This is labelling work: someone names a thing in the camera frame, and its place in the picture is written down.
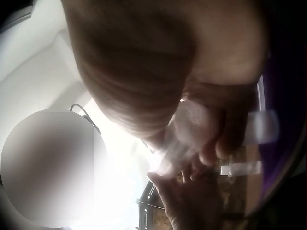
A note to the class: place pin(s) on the person's left hand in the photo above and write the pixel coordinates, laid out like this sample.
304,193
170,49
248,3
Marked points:
191,206

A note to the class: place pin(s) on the person's right hand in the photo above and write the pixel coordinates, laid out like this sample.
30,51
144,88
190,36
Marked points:
148,48

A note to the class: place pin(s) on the person's right thumb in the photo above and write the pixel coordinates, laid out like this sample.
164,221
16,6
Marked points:
153,127

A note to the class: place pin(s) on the person's left thumb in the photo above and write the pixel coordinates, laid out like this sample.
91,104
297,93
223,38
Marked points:
157,179

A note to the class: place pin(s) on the person's right fingers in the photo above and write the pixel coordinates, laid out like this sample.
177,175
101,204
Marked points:
230,119

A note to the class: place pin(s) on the person's left fingers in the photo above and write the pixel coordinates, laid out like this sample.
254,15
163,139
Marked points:
194,172

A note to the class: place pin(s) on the clear plastic bottle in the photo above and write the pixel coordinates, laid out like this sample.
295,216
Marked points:
189,129

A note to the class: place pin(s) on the black metal grille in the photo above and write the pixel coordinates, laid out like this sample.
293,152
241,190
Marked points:
150,206

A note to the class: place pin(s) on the small clear bottle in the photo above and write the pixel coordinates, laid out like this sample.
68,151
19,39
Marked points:
239,169

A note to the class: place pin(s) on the purple plastic tub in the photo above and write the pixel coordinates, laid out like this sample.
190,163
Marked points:
283,167

